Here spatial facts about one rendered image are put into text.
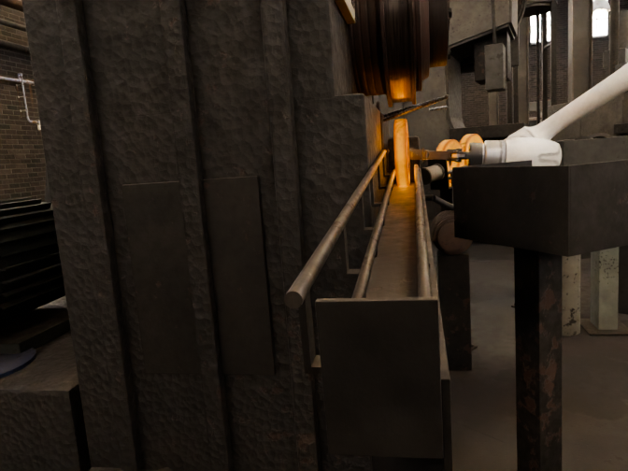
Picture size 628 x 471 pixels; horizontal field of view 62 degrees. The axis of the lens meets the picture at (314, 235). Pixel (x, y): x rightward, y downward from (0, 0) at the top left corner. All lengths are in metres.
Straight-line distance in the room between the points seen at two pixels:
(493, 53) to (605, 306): 2.15
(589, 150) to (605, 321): 1.51
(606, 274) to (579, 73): 8.31
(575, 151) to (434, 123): 1.12
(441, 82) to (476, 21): 0.47
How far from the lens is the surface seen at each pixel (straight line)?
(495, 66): 3.93
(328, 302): 0.32
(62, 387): 1.46
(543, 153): 1.58
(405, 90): 1.40
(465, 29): 4.21
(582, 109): 1.71
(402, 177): 1.42
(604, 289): 2.31
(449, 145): 1.92
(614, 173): 0.94
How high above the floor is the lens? 0.76
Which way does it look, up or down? 9 degrees down
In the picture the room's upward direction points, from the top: 4 degrees counter-clockwise
